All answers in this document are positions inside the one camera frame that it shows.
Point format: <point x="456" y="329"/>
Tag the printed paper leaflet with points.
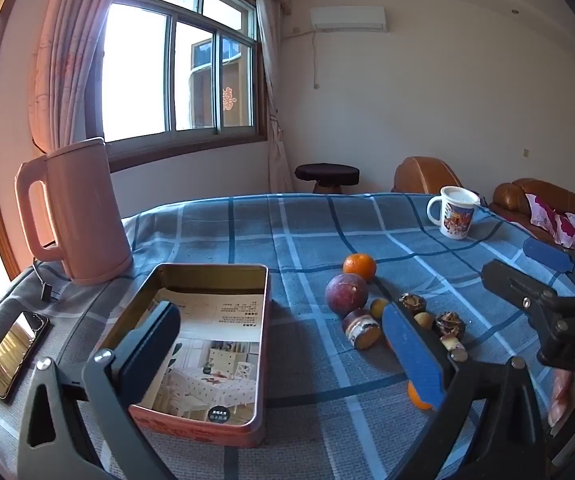
<point x="217" y="320"/>

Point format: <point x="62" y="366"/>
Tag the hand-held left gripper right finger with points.
<point x="412" y="350"/>

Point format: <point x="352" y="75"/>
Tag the pale tied curtain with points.
<point x="272" y="60"/>

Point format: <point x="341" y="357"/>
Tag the pink metal tin box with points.
<point x="202" y="427"/>

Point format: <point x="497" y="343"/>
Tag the brown leather sofa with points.
<point x="512" y="200"/>

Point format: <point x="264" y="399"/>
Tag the large brown longan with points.
<point x="423" y="320"/>

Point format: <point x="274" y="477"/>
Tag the white air conditioner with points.
<point x="347" y="17"/>

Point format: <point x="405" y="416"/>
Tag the dark round stool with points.
<point x="327" y="172"/>

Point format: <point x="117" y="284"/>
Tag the person's right hand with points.
<point x="561" y="395"/>

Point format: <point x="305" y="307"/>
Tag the white cartoon print mug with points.
<point x="455" y="222"/>

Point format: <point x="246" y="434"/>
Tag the brown leather armchair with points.
<point x="425" y="175"/>

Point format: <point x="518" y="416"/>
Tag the black smartphone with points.
<point x="14" y="355"/>

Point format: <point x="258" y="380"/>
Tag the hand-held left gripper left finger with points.
<point x="150" y="355"/>

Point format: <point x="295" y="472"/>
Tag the pink floral pillow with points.
<point x="562" y="225"/>

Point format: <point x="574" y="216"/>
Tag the small brown longan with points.
<point x="380" y="306"/>

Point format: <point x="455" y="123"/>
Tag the small smooth orange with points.
<point x="420" y="395"/>

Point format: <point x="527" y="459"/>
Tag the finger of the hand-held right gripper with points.
<point x="512" y="282"/>
<point x="550" y="255"/>

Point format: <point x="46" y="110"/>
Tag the sliding glass window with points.
<point x="137" y="75"/>

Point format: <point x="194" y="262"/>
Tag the pink electric kettle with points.
<point x="87" y="210"/>

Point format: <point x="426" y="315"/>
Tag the purple passion fruit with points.
<point x="346" y="294"/>

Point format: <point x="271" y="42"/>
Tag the dark water chestnut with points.
<point x="412" y="302"/>

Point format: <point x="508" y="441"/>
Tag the pink patterned curtain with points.
<point x="62" y="60"/>

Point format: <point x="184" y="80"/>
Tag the blue checked tablecloth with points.
<point x="307" y="240"/>

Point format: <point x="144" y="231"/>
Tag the red paper cut decoration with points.
<point x="229" y="99"/>

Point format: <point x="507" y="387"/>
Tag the large tangerine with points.
<point x="360" y="266"/>

